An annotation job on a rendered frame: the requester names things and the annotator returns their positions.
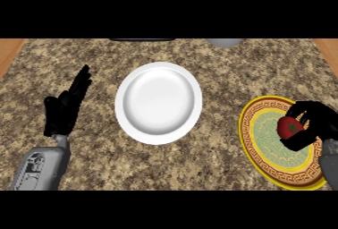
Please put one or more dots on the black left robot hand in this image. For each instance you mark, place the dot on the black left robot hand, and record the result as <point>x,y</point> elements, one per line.
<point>63,113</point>

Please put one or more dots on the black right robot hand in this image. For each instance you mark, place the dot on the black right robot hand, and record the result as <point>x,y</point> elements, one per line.
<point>320,119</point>

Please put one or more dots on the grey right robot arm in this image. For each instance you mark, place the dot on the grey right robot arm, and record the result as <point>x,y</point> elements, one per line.
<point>329,164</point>

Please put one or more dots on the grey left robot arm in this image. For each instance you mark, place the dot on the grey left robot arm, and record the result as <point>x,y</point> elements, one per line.
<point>41,167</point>

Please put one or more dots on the yellow patterned plate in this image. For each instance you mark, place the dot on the yellow patterned plate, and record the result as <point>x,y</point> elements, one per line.
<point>271,143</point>

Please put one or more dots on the white plate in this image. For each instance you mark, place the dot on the white plate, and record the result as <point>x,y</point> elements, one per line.
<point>157,103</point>

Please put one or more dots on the pale grey round object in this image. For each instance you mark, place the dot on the pale grey round object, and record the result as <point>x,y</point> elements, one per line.
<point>224,42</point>

